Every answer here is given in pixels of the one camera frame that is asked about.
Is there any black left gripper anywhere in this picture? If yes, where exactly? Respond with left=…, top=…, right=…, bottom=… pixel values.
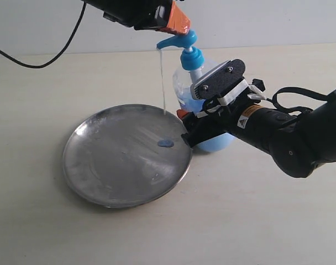
left=85, top=0, right=191, bottom=35

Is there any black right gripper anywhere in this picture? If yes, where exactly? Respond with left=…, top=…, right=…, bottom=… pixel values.
left=176, top=96, right=256, bottom=148

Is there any blue soap pump bottle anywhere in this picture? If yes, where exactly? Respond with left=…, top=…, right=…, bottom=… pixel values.
left=155, top=29, right=237, bottom=152

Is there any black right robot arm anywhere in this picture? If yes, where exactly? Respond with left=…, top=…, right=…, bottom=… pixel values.
left=177, top=87, right=336, bottom=178

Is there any blue soap blob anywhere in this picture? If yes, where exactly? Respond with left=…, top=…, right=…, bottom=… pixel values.
left=157, top=139, right=174, bottom=148

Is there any round stainless steel plate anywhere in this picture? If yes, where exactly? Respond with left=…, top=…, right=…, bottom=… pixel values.
left=62, top=104, right=192, bottom=209

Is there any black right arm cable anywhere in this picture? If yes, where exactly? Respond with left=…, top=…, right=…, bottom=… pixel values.
left=248, top=78, right=330, bottom=114

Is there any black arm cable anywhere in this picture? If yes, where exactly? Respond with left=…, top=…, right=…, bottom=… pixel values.
left=0, top=2, right=87, bottom=68
left=248, top=78, right=330, bottom=114

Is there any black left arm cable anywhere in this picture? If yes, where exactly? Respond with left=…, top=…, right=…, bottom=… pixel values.
left=0, top=2, right=87, bottom=68

